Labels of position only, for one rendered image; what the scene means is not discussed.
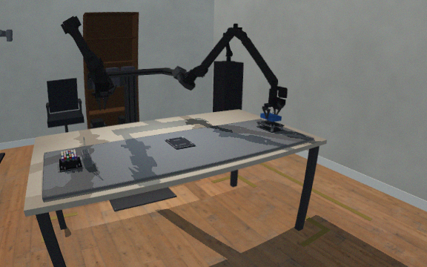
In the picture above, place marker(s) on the blue tube rack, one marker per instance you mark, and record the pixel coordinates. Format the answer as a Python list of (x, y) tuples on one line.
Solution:
[(271, 117)]

